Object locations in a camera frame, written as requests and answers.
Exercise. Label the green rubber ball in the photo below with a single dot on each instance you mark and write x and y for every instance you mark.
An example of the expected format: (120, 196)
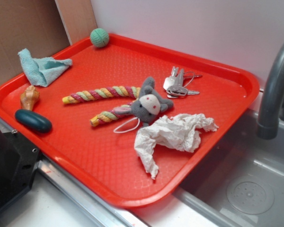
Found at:
(99, 37)

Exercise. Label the brown cardboard panel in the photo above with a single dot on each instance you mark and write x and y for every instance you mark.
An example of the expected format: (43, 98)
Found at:
(44, 27)

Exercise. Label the grey plush rope toy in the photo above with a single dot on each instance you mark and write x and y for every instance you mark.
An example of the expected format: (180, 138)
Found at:
(146, 107)

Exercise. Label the light blue cloth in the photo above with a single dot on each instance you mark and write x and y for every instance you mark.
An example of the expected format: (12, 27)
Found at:
(44, 71)

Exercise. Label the grey sink basin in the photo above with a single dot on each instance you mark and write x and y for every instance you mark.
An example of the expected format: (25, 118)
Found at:
(240, 182)

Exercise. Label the crumpled white paper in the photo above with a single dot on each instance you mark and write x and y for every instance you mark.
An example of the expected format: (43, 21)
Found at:
(180, 132)

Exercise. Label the orange seashell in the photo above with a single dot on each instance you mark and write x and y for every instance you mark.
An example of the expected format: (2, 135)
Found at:
(29, 98)

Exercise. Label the red plastic tray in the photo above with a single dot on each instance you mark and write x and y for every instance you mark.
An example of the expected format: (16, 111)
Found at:
(104, 161)

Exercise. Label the dark teal oval stone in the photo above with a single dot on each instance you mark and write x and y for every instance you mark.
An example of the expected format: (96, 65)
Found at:
(33, 121)

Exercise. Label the grey faucet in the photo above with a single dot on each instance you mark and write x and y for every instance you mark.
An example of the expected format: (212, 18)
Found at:
(272, 103)

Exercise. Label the silver key bunch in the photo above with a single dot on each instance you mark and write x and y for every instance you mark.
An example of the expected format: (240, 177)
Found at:
(176, 84)

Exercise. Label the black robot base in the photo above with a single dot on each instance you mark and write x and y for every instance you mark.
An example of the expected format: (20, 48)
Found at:
(18, 163)

